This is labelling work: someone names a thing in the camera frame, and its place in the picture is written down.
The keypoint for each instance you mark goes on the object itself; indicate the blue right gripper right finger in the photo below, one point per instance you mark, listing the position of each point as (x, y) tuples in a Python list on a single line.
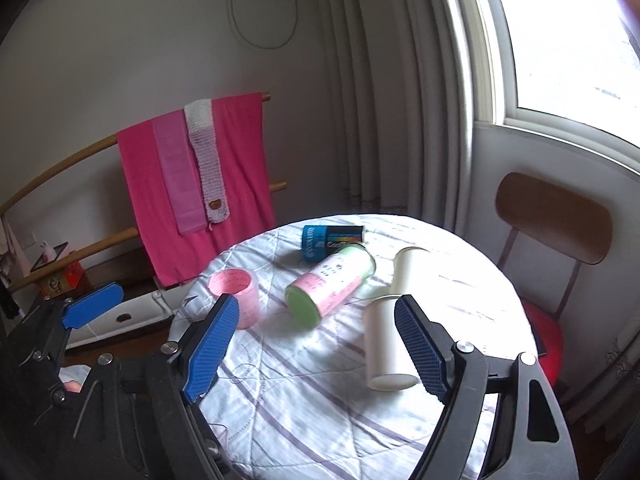
[(429, 347)]

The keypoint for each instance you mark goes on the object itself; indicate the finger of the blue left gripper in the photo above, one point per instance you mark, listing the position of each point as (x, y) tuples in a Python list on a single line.
[(85, 310)]

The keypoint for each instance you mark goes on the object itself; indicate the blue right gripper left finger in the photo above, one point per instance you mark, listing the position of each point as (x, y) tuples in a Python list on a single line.
[(204, 346)]

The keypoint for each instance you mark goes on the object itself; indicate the white paper cup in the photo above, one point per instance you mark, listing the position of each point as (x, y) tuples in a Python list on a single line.
[(388, 364), (411, 266)]

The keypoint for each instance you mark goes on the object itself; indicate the pink and green cup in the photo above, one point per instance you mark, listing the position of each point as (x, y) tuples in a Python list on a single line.
[(315, 294)]

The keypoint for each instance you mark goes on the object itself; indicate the blue black printed cup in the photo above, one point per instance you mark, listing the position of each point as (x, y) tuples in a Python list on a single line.
[(320, 240)]

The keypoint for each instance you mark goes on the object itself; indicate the red box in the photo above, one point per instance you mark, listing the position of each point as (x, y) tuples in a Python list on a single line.
[(72, 280)]

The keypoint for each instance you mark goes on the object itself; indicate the white crumpled cloth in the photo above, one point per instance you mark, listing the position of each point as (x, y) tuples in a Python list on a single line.
[(74, 376)]

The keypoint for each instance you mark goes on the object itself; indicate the wooden towel rack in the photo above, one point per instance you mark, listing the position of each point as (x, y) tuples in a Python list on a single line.
[(60, 169)]

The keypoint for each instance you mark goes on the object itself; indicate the red seat cushion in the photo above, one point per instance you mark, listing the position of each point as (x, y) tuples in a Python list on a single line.
[(549, 341)]

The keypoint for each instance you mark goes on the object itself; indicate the wooden back chair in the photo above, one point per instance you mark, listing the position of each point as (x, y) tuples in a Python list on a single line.
[(560, 219)]

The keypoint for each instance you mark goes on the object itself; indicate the light pink hanging cloth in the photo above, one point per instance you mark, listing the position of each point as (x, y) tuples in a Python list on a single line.
[(181, 178)]

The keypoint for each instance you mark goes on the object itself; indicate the magenta hanging towel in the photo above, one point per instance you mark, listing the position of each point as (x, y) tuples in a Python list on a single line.
[(235, 185)]

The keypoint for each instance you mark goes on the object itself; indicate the grey curtain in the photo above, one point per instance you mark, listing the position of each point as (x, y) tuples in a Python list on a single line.
[(402, 101)]

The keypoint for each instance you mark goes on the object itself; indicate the white window frame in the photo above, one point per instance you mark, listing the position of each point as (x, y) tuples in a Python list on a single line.
[(564, 69)]

